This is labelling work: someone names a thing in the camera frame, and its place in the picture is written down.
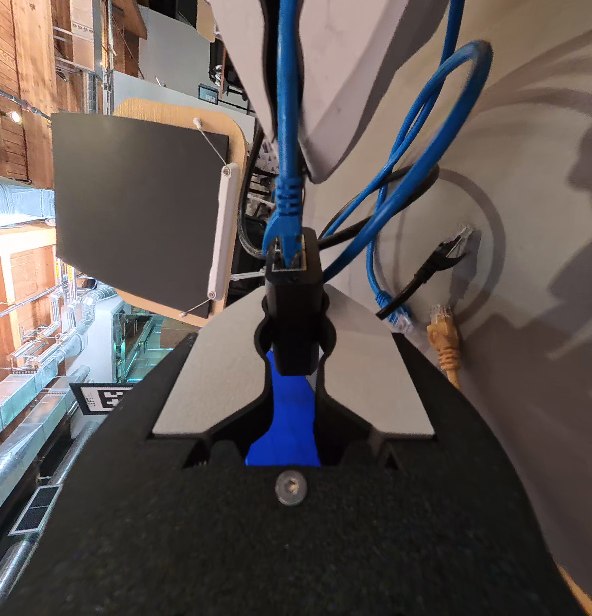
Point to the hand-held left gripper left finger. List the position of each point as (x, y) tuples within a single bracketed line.
[(214, 380)]

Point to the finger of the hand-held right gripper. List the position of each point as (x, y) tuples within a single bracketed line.
[(354, 72), (243, 38)]

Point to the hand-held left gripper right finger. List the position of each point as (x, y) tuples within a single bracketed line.
[(373, 380)]

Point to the blue storage bin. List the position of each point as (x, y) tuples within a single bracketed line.
[(291, 423)]

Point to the black ethernet adapter box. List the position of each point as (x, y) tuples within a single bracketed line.
[(296, 327)]

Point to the silver ceiling duct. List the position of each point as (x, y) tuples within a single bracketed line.
[(16, 202)]

